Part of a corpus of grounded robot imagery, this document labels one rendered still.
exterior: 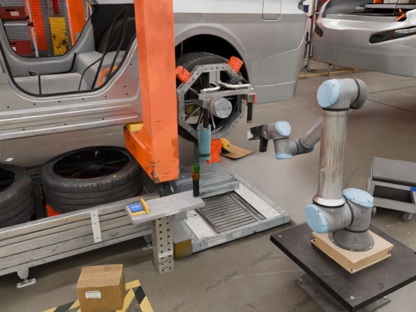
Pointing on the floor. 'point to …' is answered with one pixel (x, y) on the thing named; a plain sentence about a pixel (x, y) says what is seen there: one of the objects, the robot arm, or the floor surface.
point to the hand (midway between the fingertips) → (249, 139)
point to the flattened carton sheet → (236, 151)
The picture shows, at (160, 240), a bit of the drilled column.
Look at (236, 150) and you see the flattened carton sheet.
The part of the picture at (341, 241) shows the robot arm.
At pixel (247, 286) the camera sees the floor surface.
